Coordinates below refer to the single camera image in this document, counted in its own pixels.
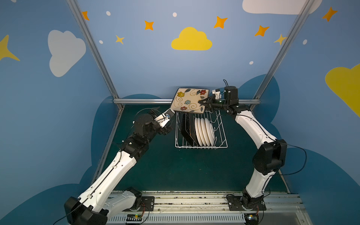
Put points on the aluminium rail base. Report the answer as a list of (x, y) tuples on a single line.
[(211, 208)]

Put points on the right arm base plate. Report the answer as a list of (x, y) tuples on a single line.
[(236, 203)]

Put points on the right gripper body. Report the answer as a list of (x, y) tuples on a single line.
[(209, 102)]

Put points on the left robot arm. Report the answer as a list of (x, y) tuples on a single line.
[(93, 207)]

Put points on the white wire dish rack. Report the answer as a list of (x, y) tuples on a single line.
[(200, 131)]

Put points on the floral square plate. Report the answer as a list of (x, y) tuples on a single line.
[(185, 127), (186, 100)]

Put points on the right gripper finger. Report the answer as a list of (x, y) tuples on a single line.
[(205, 100), (204, 107)]

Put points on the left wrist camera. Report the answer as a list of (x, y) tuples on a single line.
[(165, 117)]

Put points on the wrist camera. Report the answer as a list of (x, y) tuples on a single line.
[(165, 117), (216, 93)]

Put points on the aluminium frame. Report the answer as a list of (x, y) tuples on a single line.
[(149, 49)]

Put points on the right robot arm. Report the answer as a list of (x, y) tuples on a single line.
[(271, 152)]

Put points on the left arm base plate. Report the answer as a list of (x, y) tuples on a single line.
[(145, 203)]

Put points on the right controller board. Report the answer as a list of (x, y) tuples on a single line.
[(251, 219)]

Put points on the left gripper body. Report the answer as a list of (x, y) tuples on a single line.
[(162, 129)]

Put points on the controller board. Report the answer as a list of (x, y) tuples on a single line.
[(251, 219), (133, 219)]

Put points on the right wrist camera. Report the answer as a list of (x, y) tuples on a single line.
[(216, 93)]

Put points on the white round plate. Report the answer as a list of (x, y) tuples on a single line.
[(207, 131), (204, 131), (210, 132), (200, 143)]

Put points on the left controller board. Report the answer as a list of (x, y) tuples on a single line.
[(133, 219)]

